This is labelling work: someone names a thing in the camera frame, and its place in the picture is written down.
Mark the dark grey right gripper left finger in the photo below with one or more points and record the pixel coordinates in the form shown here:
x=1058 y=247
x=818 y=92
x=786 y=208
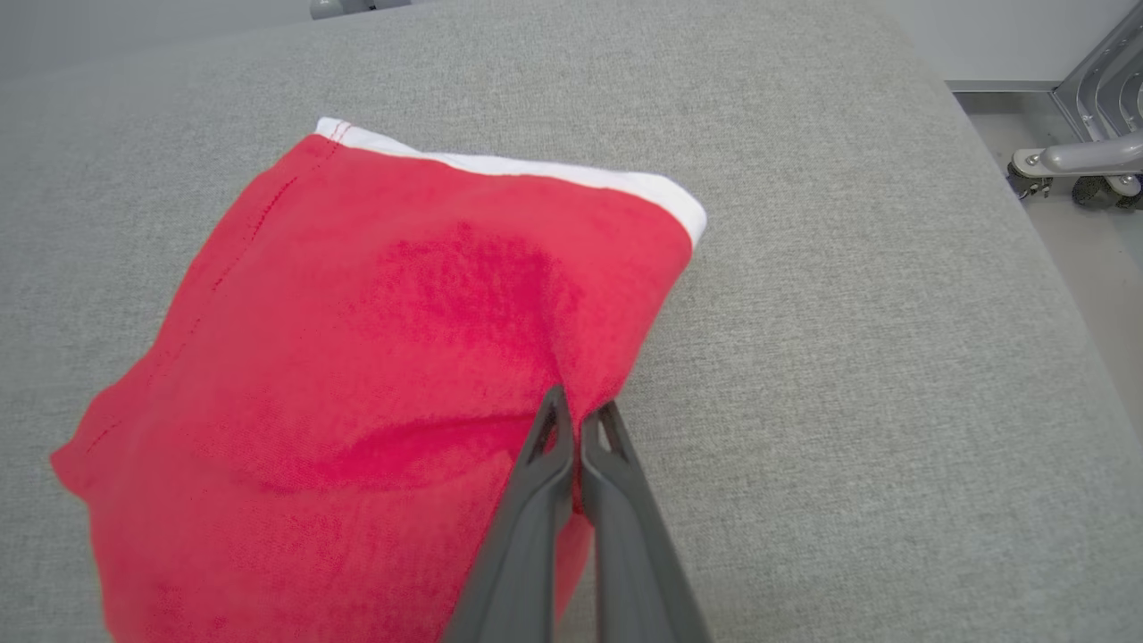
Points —
x=527 y=536

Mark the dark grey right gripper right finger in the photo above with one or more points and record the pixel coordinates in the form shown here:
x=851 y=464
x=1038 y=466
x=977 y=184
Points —
x=629 y=554

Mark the red garment stack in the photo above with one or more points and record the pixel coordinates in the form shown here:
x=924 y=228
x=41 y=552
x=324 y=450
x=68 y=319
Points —
x=357 y=357

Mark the black caster wheel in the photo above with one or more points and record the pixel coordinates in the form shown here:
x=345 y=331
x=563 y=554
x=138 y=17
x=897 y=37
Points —
x=1100 y=192
x=1029 y=181

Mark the grey wheeled metal stand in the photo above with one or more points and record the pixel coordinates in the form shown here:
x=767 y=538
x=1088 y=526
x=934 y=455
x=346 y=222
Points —
x=1103 y=107

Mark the grey metal frame post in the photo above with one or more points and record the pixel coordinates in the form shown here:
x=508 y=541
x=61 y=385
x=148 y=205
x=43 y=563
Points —
x=379 y=4

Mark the grey post behind table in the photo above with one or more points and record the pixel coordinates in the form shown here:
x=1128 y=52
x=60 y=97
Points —
x=326 y=7

